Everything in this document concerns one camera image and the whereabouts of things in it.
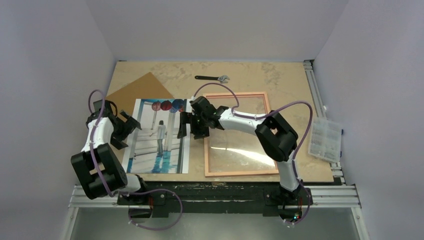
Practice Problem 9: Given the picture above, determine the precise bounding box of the brown cardboard backing board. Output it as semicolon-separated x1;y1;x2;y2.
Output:
106;72;174;115

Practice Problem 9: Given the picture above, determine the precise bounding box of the glossy printed photo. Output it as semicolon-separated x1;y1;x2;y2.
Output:
122;98;191;174

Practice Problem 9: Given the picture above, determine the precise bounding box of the clear acrylic sheet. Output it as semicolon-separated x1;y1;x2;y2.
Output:
206;96;276;174

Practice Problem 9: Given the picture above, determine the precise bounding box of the pink picture frame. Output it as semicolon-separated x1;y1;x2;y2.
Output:
202;92;280;178

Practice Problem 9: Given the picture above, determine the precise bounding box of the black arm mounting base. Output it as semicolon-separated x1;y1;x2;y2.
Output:
117;181;313;222

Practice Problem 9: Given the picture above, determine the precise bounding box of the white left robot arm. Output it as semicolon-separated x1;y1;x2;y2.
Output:
70;100;149;205

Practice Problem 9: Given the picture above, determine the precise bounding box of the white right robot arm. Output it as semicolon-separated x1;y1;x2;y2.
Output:
177;96;313;204

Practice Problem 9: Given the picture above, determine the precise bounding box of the black adjustable wrench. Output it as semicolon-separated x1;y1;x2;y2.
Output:
194;75;230;84

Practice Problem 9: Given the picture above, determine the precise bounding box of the clear plastic parts box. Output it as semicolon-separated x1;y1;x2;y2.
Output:
308;117;343;163

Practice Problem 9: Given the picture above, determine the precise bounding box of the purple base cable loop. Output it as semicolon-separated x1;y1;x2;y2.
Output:
127;188;184;232

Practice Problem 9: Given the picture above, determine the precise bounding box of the aluminium rail frame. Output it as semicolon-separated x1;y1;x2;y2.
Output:
60;60;370;240

